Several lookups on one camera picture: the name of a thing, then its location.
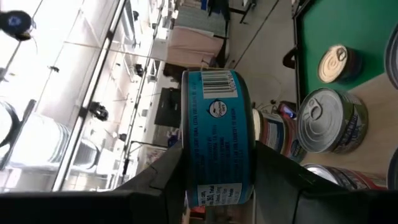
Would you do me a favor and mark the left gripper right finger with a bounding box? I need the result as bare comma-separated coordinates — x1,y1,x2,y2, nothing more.
254,140,398,224

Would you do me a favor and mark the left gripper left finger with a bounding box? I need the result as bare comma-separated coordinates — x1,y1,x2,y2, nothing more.
0,141,187,224

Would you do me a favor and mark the red label can silver lid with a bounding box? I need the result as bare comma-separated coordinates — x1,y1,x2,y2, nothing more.
303,163,355,190
351,170,388,191

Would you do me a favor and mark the green label can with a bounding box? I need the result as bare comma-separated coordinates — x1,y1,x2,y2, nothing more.
295,86,369,155

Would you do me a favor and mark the plain grey lid can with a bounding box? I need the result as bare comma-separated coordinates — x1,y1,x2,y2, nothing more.
384,23,398,91

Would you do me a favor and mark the wooden board tray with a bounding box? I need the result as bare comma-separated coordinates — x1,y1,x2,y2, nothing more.
303,72,398,175

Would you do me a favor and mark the black monitor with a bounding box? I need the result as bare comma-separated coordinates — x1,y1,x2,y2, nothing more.
154,87,183,128

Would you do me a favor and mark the black overhead gantry bar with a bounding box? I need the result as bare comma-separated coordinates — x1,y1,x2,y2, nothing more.
51,0,128,192

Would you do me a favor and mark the pink cloth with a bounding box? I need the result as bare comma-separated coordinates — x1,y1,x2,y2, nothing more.
167,26,224,68

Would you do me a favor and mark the green table mat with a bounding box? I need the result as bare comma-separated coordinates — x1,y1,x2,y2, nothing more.
300,0,398,91

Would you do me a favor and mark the grey cloth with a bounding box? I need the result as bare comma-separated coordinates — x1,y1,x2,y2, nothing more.
174,4,228,37

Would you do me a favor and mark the black overhead camera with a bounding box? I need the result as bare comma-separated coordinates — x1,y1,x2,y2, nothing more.
88,101,109,122

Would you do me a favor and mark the black aluminium table frame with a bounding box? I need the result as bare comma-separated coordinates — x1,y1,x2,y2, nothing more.
282,0,308,108

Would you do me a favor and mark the black dome camera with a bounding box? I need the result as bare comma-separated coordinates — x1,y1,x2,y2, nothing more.
0,10,34,42

